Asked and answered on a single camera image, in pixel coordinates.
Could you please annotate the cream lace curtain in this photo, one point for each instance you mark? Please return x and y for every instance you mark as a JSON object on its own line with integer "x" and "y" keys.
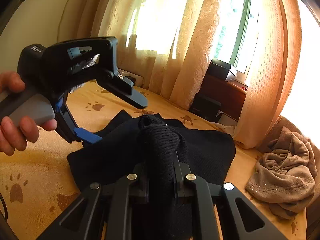
{"x": 166, "y": 42}

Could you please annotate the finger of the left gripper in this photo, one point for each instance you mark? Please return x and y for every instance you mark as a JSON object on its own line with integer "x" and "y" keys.
{"x": 86, "y": 136}
{"x": 122, "y": 87}

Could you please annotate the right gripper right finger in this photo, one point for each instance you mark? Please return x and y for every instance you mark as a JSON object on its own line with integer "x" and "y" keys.
{"x": 220, "y": 211}

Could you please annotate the orange woven curtain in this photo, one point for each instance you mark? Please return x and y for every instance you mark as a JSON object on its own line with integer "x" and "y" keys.
{"x": 275, "y": 65}

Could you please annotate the orange paw print blanket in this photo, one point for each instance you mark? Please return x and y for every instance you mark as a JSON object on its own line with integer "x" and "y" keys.
{"x": 37, "y": 184}

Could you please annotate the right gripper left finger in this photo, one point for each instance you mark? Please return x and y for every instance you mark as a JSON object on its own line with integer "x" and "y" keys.
{"x": 101, "y": 212}

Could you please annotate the dark box on nightstand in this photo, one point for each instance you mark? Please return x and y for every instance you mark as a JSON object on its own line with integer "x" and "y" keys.
{"x": 222, "y": 70}

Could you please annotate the white power strip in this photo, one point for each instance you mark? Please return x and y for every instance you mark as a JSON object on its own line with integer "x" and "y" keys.
{"x": 136, "y": 79}

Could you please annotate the wooden nightstand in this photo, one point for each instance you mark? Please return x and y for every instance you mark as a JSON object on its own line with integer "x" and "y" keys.
{"x": 230, "y": 96}

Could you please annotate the black knit sweater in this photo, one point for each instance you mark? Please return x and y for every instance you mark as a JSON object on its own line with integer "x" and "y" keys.
{"x": 152, "y": 142}

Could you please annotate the black box beside bed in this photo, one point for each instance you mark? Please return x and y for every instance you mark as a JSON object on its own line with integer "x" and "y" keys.
{"x": 205, "y": 107}

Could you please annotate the white cloth by nightstand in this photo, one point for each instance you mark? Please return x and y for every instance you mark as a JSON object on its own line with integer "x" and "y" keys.
{"x": 223, "y": 128}

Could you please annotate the taupe knit sweater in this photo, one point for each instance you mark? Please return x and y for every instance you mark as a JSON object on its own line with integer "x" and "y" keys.
{"x": 285, "y": 179}

